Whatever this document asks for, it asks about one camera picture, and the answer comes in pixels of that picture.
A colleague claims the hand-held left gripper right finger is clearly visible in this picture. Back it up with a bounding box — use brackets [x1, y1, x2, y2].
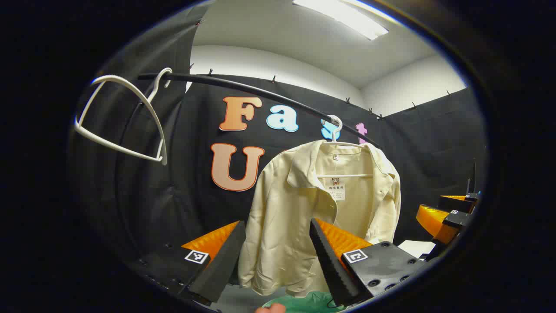
[309, 217, 429, 308]

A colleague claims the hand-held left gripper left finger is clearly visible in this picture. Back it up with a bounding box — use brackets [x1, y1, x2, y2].
[129, 220, 247, 305]

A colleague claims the green laundry hamper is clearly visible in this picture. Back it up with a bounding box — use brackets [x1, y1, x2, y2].
[261, 290, 346, 313]

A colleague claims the cream shirt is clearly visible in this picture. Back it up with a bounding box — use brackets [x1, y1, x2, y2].
[238, 140, 401, 297]

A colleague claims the white clothes hanger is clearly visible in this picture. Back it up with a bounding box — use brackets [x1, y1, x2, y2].
[317, 115, 374, 179]
[74, 67, 173, 166]

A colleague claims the black clothes rack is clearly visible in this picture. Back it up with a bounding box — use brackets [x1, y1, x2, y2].
[138, 72, 383, 150]

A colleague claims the black backdrop cloth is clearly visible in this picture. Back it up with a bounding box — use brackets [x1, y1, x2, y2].
[69, 2, 487, 300]

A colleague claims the row of black clips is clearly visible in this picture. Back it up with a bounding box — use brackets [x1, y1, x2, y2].
[189, 63, 452, 120]

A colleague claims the ceiling light panel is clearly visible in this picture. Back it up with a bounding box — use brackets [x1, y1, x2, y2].
[292, 0, 389, 41]

